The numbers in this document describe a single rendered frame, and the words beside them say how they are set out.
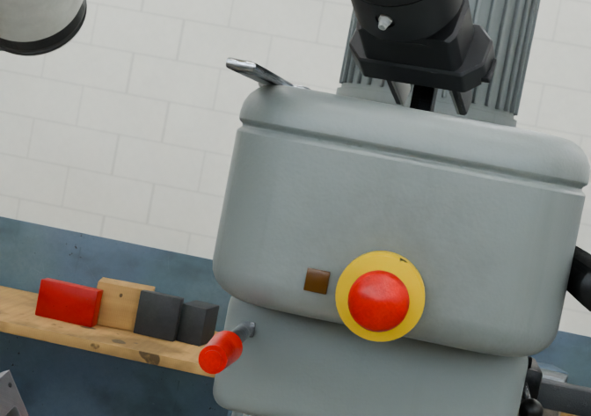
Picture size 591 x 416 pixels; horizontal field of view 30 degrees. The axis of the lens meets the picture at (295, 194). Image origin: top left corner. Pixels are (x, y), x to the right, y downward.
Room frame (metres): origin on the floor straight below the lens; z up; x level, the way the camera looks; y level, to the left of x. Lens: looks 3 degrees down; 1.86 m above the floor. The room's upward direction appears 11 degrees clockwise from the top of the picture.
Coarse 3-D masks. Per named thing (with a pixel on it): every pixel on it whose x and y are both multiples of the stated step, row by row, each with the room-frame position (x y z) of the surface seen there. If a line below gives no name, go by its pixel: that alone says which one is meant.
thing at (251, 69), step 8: (232, 64) 0.71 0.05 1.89; (240, 64) 0.71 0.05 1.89; (248, 64) 0.71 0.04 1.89; (256, 64) 0.71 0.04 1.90; (240, 72) 0.73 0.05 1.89; (248, 72) 0.71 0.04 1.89; (256, 72) 0.71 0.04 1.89; (264, 72) 0.74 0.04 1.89; (272, 72) 0.78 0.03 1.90; (256, 80) 0.80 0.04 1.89; (264, 80) 0.78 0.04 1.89; (272, 80) 0.79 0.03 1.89; (280, 80) 0.82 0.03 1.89; (304, 88) 0.91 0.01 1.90
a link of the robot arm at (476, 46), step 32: (352, 0) 0.86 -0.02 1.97; (448, 0) 0.84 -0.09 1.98; (384, 32) 0.86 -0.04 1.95; (416, 32) 0.85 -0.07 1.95; (448, 32) 0.87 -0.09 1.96; (480, 32) 0.92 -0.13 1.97; (384, 64) 0.92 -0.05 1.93; (416, 64) 0.91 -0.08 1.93; (448, 64) 0.89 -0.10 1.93; (480, 64) 0.90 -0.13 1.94
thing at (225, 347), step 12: (240, 324) 0.85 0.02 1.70; (252, 324) 0.86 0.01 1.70; (216, 336) 0.75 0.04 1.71; (228, 336) 0.76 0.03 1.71; (240, 336) 0.80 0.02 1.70; (252, 336) 0.86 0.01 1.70; (204, 348) 0.72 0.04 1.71; (216, 348) 0.72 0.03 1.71; (228, 348) 0.73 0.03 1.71; (240, 348) 0.76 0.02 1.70; (204, 360) 0.72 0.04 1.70; (216, 360) 0.72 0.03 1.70; (228, 360) 0.73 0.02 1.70; (216, 372) 0.72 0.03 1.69
